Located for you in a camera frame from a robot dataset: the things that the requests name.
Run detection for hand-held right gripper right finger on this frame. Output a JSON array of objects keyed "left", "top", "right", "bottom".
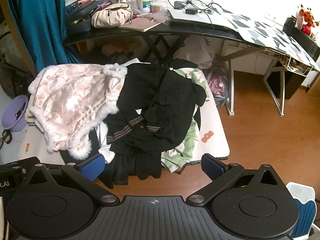
[{"left": 185, "top": 153, "right": 288, "bottom": 207}]

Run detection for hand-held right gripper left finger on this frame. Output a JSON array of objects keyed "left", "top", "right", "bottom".
[{"left": 15, "top": 154, "right": 120, "bottom": 205}]

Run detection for pink fur-trimmed jacket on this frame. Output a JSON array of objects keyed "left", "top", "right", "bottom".
[{"left": 27, "top": 63, "right": 128, "bottom": 161}]

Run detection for clear bag of clothes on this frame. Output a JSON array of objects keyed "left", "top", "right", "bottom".
[{"left": 205, "top": 55, "right": 231, "bottom": 108}]

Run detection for green white patterned garment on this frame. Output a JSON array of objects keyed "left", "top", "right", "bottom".
[{"left": 160, "top": 67, "right": 211, "bottom": 175}]

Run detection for dark jeans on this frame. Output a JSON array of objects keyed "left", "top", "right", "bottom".
[{"left": 97, "top": 152, "right": 163, "bottom": 190}]

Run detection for white folding table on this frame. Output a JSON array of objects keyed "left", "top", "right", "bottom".
[{"left": 61, "top": 66, "right": 230, "bottom": 175}]

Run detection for purple plastic basin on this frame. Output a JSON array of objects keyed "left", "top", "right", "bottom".
[{"left": 1, "top": 94, "right": 29, "bottom": 132}]

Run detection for black striped-cuff sweater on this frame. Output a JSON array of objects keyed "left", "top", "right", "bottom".
[{"left": 104, "top": 59, "right": 208, "bottom": 157}]

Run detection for white blue chair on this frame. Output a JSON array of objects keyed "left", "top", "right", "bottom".
[{"left": 285, "top": 182, "right": 317, "bottom": 239}]

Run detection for black bin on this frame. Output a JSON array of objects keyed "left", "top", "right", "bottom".
[{"left": 266, "top": 60, "right": 304, "bottom": 100}]

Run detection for white plastic bag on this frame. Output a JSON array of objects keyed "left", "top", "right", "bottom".
[{"left": 174, "top": 39, "right": 218, "bottom": 70}]

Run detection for geometric patterned table cover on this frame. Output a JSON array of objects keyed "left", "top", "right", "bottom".
[{"left": 167, "top": 5, "right": 320, "bottom": 72}]

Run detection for black desk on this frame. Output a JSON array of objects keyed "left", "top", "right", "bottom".
[{"left": 64, "top": 17, "right": 266, "bottom": 64}]

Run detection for black storage case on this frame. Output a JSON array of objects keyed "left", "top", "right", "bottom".
[{"left": 65, "top": 1, "right": 101, "bottom": 36}]

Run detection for brown notebook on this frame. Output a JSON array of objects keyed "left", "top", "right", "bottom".
[{"left": 118, "top": 17, "right": 163, "bottom": 33}]

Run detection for beige fabric bag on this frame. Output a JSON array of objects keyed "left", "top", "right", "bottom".
[{"left": 91, "top": 4, "right": 133, "bottom": 28}]

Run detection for black cabinet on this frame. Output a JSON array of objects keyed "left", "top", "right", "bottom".
[{"left": 291, "top": 26, "right": 320, "bottom": 56}]

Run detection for teal curtain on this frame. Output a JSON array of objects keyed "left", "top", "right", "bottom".
[{"left": 4, "top": 0, "right": 81, "bottom": 76}]

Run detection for small black box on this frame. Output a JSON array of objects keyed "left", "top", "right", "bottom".
[{"left": 283, "top": 17, "right": 297, "bottom": 34}]

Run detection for white bottle green label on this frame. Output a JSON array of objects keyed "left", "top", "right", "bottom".
[{"left": 136, "top": 0, "right": 153, "bottom": 14}]

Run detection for red flower vase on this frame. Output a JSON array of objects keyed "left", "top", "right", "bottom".
[{"left": 297, "top": 4, "right": 320, "bottom": 37}]

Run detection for grey metal table frame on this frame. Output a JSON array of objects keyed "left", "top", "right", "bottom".
[{"left": 219, "top": 40, "right": 286, "bottom": 117}]

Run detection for white wire basket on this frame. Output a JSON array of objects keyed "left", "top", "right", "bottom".
[{"left": 271, "top": 47, "right": 320, "bottom": 77}]

